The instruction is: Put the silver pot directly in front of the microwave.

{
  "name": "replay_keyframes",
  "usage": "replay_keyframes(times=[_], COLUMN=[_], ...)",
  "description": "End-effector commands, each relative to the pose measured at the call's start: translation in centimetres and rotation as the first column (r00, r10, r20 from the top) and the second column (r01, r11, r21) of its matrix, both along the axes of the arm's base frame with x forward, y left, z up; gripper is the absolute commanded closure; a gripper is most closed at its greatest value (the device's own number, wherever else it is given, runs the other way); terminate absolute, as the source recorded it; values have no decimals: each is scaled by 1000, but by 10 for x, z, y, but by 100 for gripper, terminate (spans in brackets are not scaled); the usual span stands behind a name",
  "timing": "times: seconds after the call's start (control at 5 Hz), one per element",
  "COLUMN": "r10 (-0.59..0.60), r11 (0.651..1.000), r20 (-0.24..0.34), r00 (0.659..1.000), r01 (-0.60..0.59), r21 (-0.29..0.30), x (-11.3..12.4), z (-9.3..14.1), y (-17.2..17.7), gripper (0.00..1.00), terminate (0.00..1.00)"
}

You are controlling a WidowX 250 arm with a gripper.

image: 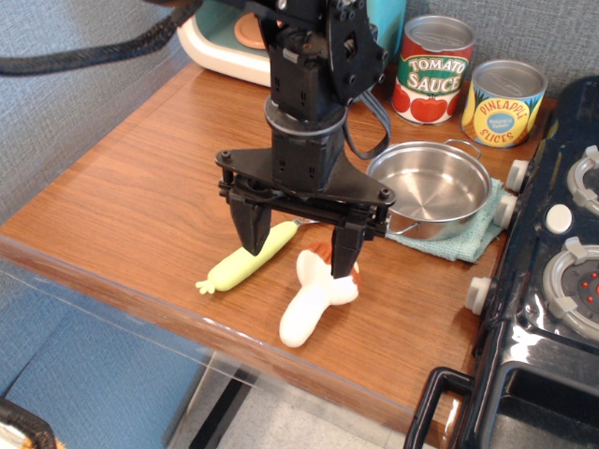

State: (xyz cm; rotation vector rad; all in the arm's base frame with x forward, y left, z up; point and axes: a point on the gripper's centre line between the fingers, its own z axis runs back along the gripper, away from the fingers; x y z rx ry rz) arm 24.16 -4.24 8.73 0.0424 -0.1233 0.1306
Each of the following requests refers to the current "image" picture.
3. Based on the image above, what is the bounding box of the spoon with green handle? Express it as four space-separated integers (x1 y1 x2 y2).
195 218 316 295

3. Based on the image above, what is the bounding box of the pineapple slices can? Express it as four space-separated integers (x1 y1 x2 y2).
461 60 548 149

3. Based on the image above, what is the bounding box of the teal folded cloth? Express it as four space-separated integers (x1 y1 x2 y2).
386 179 510 264

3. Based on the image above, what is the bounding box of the stainless steel pot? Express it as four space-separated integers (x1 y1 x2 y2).
367 139 492 241

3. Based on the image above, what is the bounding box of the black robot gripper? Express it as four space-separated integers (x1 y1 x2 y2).
215 99 395 279

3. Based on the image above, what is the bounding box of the black braided cable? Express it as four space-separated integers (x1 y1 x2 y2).
0 0 203 77

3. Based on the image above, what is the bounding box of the plush white brown mushroom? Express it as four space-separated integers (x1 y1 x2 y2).
279 241 361 348

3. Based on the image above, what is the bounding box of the black toy stove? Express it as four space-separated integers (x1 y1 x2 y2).
404 76 598 448

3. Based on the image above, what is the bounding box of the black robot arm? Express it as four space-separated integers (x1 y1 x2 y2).
216 1 395 278

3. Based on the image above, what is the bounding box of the tomato sauce can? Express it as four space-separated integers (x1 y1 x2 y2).
392 15 475 124

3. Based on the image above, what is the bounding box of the orange black object corner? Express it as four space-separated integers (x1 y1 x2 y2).
1 398 60 449

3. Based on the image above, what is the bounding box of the toy microwave teal white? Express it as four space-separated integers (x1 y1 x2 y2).
176 0 406 103

